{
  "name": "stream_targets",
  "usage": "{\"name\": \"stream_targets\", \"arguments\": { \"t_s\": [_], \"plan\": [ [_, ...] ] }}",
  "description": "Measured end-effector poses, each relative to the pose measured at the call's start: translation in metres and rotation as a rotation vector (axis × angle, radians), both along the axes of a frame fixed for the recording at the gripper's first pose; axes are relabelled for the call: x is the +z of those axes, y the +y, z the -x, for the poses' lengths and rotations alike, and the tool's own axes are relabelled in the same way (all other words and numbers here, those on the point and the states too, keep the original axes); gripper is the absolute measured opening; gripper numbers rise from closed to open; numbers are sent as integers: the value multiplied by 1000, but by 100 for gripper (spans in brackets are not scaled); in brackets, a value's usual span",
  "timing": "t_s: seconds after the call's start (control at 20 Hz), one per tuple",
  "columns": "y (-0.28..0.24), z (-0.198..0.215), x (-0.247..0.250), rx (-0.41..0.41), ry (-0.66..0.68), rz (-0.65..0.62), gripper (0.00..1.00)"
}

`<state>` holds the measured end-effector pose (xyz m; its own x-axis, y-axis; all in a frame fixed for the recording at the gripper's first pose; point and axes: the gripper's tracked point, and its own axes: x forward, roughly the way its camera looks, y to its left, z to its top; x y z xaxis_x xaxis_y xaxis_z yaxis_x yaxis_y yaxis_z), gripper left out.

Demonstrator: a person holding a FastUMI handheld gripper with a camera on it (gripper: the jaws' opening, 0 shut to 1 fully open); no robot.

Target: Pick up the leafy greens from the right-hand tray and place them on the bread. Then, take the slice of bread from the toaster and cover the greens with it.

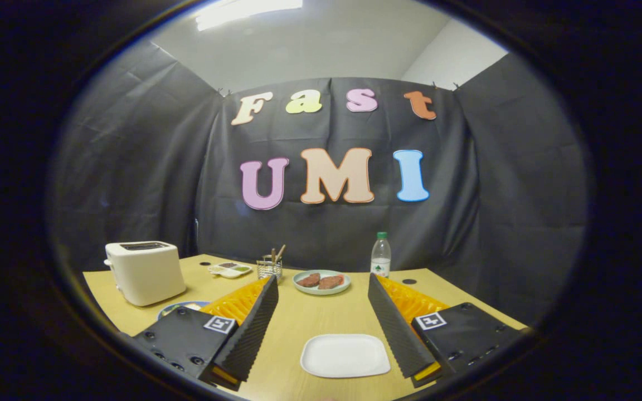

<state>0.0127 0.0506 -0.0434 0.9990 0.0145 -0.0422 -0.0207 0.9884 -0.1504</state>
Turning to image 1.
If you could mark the white square plate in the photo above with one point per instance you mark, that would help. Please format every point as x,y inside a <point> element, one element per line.
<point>345,355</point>

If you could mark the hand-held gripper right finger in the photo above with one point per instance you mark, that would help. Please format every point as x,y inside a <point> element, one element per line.
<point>396,328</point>

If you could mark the clear plastic water bottle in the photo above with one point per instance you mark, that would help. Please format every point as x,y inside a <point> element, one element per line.
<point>380,262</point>

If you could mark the white divided sauce dish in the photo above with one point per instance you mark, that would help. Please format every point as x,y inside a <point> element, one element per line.
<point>230,271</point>

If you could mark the blue bowl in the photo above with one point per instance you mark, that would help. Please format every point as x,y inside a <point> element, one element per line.
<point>187,304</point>

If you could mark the white toaster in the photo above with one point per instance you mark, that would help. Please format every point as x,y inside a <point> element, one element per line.
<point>145,275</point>

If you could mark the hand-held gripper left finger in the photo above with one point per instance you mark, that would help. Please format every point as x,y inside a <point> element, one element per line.
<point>248,334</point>

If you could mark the pale green plate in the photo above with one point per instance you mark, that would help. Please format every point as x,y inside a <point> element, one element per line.
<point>321,291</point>

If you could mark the black backdrop cloth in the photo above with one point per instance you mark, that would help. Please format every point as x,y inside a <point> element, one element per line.
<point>159,167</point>

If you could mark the brown meat patty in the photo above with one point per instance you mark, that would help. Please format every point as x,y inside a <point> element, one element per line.
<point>331,282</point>
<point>309,280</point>

